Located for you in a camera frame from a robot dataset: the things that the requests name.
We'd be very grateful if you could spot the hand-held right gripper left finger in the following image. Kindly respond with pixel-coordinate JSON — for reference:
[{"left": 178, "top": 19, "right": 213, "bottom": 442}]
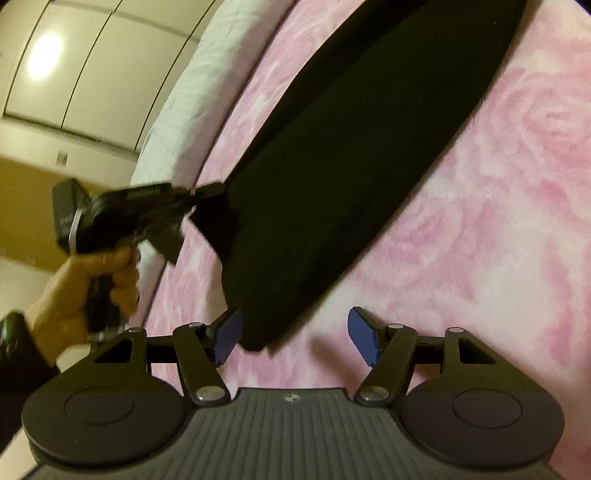
[{"left": 85, "top": 306, "right": 245, "bottom": 408}]

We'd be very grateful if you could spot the person's left forearm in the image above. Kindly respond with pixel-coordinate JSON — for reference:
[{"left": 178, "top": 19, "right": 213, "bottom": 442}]
[{"left": 0, "top": 310, "right": 62, "bottom": 444}]

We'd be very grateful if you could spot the person's left hand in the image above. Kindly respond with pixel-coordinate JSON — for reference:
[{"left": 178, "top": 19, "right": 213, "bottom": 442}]
[{"left": 23, "top": 248, "right": 141, "bottom": 366}]

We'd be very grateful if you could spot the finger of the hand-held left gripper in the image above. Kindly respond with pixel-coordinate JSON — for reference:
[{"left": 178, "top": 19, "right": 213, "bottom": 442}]
[{"left": 172, "top": 182, "right": 228, "bottom": 217}]

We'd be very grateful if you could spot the black garment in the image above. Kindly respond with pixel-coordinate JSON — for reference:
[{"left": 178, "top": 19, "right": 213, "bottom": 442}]
[{"left": 185, "top": 0, "right": 530, "bottom": 354}]

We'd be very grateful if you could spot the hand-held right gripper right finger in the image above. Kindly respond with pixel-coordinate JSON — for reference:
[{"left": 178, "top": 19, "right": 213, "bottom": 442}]
[{"left": 347, "top": 305, "right": 502, "bottom": 408}]

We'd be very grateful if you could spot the yellow wooden door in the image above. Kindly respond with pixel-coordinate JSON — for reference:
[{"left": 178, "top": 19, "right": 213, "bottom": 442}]
[{"left": 0, "top": 154, "right": 139, "bottom": 260}]

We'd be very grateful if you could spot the pink floral blanket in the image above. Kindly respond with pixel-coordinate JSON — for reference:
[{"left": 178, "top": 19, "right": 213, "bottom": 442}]
[{"left": 139, "top": 0, "right": 591, "bottom": 480}]

